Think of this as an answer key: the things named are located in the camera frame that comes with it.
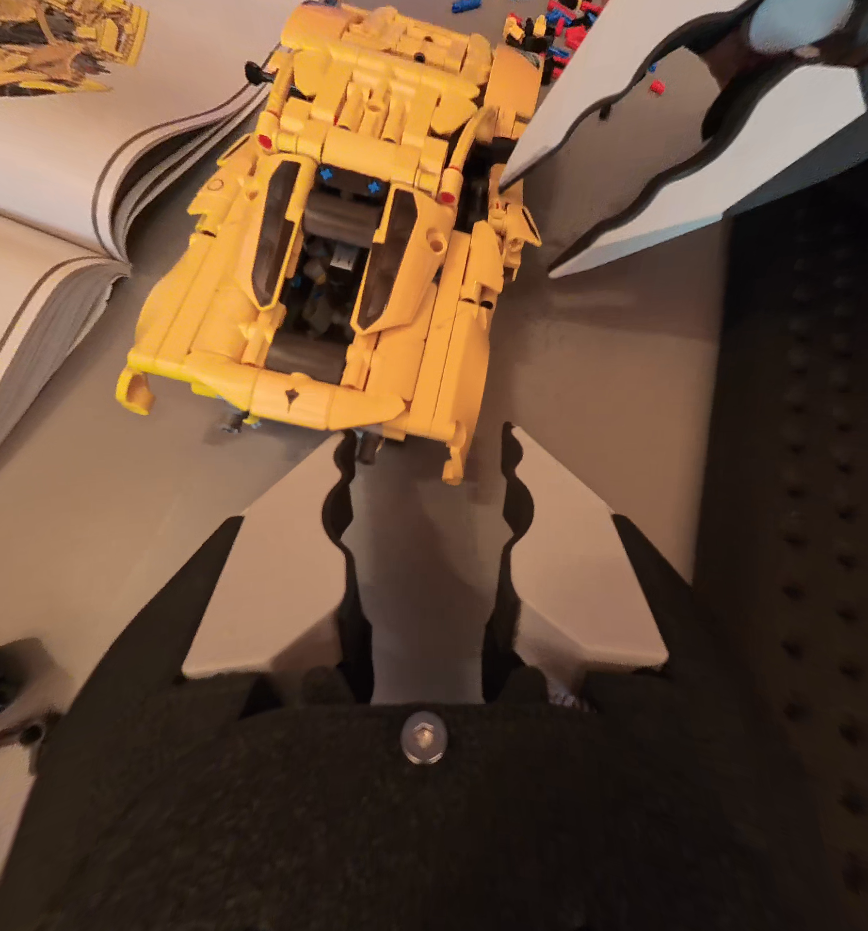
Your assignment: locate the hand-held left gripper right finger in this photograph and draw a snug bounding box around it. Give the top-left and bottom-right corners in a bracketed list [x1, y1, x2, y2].
[481, 422, 669, 703]

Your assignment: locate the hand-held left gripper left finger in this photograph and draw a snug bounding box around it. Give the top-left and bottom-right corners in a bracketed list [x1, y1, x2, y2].
[181, 431, 375, 703]

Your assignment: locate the yellow toy brick car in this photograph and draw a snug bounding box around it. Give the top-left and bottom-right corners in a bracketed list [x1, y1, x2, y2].
[116, 3, 544, 487]

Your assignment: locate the pile of red blue pins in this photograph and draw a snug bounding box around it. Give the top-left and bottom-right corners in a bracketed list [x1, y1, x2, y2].
[452, 0, 666, 97]

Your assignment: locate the grey desk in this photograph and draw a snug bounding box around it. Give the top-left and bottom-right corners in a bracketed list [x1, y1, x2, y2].
[0, 0, 740, 884]

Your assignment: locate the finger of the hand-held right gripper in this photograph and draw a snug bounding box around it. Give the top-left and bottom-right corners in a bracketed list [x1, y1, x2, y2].
[499, 0, 762, 193]
[547, 62, 868, 281]

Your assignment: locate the building instruction booklet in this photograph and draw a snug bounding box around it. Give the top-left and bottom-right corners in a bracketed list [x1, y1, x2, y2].
[0, 0, 293, 484]

